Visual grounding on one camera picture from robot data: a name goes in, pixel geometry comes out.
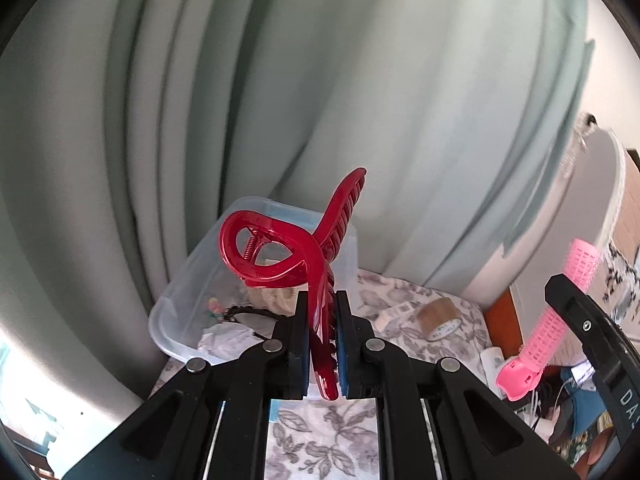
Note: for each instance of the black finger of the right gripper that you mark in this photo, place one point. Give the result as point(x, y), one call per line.
point(609, 351)

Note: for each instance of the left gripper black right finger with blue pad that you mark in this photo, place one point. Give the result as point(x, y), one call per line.
point(436, 420)

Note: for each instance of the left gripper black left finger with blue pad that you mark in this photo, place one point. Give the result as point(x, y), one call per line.
point(208, 421)

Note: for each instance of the pink hair roller clip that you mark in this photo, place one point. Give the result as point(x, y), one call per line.
point(521, 374)

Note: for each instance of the white paper ball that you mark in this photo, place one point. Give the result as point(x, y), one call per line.
point(226, 341)

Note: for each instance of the brown tape roll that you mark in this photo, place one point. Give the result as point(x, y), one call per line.
point(439, 319)

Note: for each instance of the red hair claw clip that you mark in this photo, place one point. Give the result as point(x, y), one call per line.
point(270, 253)

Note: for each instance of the white barcode medicine box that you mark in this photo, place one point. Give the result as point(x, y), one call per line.
point(392, 317)

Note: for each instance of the white small bottle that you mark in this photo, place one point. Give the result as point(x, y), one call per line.
point(492, 360)

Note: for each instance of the floral grey white cloth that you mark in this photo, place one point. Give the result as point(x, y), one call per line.
point(318, 439)

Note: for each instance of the clear plastic storage bin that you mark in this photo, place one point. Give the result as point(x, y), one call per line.
point(181, 314)

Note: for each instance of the black beaded headband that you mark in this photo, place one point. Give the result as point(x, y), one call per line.
point(260, 321)

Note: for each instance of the colourful small hair clips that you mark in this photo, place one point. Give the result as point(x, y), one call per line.
point(215, 309)

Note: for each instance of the orange wooden headboard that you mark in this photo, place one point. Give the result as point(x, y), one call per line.
point(503, 326)

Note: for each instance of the beige lace scrunchie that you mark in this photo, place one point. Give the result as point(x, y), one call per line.
point(281, 301)

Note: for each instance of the grey-green curtain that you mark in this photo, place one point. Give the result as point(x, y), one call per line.
point(129, 126)

